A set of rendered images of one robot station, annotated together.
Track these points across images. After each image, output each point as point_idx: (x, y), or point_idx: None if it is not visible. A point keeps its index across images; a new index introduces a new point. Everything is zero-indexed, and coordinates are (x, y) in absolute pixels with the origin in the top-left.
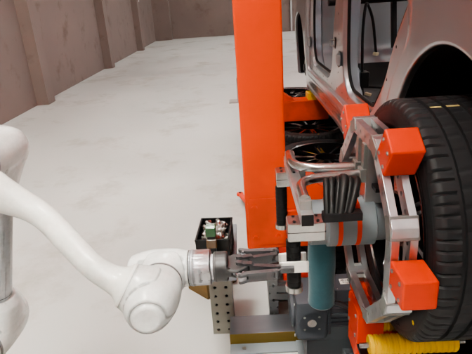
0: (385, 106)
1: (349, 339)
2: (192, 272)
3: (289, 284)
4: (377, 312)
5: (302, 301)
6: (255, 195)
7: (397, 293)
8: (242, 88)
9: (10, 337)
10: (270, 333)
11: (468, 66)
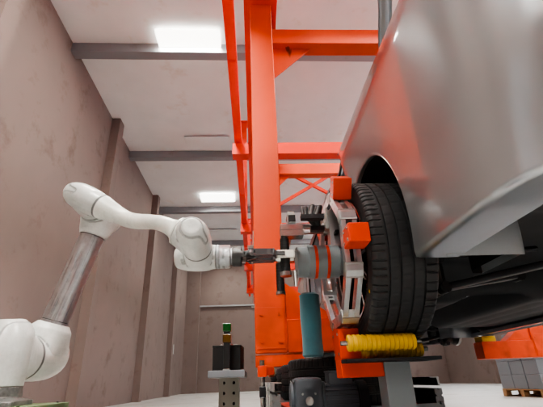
0: None
1: (338, 376)
2: (218, 249)
3: (282, 269)
4: (344, 287)
5: (300, 378)
6: (263, 304)
7: (347, 236)
8: (256, 230)
9: (52, 357)
10: None
11: None
